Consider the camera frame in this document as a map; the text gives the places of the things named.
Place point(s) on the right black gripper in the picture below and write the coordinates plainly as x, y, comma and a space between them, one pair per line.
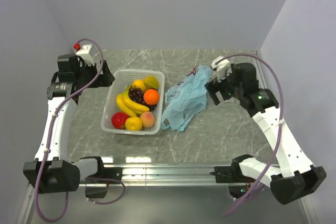
212, 88

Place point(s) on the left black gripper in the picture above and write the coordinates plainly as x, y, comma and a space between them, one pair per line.
104, 80

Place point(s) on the white plastic basket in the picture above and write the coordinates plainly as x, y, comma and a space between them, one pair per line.
122, 83

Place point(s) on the light blue plastic bag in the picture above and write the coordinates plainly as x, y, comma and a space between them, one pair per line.
186, 99

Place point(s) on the dark purple fake grapes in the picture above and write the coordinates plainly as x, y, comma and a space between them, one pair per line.
136, 95

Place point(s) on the yellow banana bunch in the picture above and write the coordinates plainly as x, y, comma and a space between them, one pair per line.
129, 107

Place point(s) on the red fake apple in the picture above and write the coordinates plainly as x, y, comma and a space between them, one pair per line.
118, 120

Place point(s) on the yellow fake starfruit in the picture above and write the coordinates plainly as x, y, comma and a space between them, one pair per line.
151, 82

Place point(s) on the orange fake orange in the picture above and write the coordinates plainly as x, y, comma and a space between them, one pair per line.
151, 97

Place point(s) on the yellow fake lemon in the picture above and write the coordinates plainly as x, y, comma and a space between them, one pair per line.
133, 124

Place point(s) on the pink fake peach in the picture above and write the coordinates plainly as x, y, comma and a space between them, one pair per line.
148, 119

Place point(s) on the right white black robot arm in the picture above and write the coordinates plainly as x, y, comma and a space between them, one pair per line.
296, 176

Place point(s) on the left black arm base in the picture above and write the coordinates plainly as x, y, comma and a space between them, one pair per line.
96, 186

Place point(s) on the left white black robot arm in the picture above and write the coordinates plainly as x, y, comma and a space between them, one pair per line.
51, 171

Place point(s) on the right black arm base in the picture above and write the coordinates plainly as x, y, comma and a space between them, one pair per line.
238, 184

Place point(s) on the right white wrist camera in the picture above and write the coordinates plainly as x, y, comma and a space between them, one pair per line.
219, 66

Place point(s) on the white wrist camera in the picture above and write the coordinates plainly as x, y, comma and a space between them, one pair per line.
219, 66
84, 52

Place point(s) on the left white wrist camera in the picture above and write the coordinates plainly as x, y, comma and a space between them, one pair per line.
84, 52

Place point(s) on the aluminium mounting rail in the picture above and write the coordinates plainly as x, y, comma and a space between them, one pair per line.
180, 174

